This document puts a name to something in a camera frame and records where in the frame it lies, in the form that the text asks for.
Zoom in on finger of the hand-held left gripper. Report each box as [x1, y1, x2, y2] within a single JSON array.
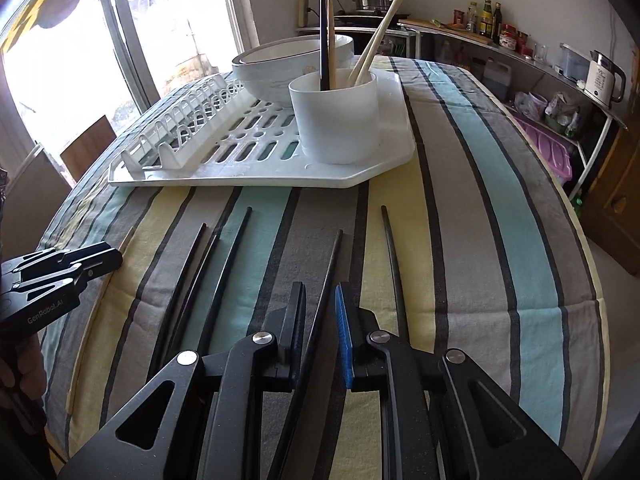
[[19, 249, 124, 297], [10, 241, 116, 274]]

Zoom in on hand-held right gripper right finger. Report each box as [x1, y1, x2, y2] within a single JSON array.
[[334, 282, 583, 480]]

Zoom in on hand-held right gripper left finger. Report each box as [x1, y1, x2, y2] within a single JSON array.
[[57, 281, 307, 480]]

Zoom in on white cup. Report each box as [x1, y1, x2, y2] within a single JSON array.
[[288, 69, 378, 165]]

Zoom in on brown wooden chopstick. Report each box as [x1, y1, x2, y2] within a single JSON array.
[[326, 0, 338, 88]]

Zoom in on dark brown chopstick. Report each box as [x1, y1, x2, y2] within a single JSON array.
[[319, 0, 331, 91]]

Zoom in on light wooden chopstick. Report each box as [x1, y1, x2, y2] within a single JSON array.
[[347, 0, 407, 87], [357, 0, 410, 88]]

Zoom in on person's left hand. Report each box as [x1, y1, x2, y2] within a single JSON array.
[[0, 332, 48, 413]]

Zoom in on beige chair back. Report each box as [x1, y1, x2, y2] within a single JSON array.
[[0, 142, 73, 246]]

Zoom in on brown wooden chair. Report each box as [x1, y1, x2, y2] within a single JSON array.
[[60, 115, 117, 183]]

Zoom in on striped tablecloth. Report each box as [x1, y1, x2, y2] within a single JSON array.
[[37, 55, 608, 480]]

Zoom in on white plastic dish rack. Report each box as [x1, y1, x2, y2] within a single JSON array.
[[108, 67, 417, 190]]

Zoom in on large white bowl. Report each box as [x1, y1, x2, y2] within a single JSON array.
[[231, 35, 356, 109]]

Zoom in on glass sliding door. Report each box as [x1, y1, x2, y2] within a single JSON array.
[[0, 0, 261, 161]]

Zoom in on yellow black striped sign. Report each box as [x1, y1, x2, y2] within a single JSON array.
[[0, 0, 86, 56]]

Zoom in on storage box with pink lid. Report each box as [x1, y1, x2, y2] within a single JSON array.
[[512, 112, 573, 188]]

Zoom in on small white bowl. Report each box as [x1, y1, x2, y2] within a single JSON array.
[[242, 34, 354, 68]]

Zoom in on white plastic bag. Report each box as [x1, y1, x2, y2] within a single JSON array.
[[514, 91, 548, 121]]

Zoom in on dark plastic jug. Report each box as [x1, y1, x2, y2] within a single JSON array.
[[484, 57, 513, 103]]

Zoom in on crumpled plastic bags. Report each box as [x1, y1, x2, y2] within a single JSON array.
[[545, 92, 583, 138]]

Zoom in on wooden door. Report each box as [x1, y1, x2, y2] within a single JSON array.
[[580, 45, 640, 261]]

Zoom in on black induction cooker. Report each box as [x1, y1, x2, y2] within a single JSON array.
[[334, 8, 408, 23]]

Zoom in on wooden cutting board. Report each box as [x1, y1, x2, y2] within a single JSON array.
[[398, 19, 493, 45]]

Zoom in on metal kitchen shelf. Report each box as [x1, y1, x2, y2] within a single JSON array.
[[300, 15, 628, 201]]

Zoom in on water filter pitcher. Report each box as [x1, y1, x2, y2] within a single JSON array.
[[559, 44, 591, 83]]

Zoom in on white electric kettle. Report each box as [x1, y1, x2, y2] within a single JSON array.
[[584, 50, 627, 108]]

